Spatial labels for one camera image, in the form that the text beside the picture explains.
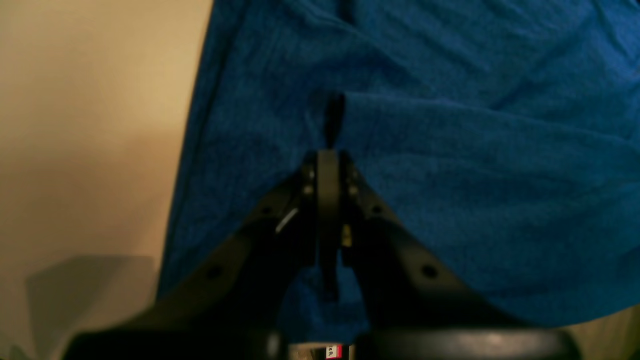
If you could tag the dark blue t-shirt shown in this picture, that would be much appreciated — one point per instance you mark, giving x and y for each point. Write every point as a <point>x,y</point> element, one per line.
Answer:
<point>503,133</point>

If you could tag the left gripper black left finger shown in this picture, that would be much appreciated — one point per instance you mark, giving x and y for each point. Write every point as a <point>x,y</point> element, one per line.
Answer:
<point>228,308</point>

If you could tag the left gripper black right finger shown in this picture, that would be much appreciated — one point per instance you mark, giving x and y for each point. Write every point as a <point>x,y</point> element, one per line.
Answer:
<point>417,308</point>

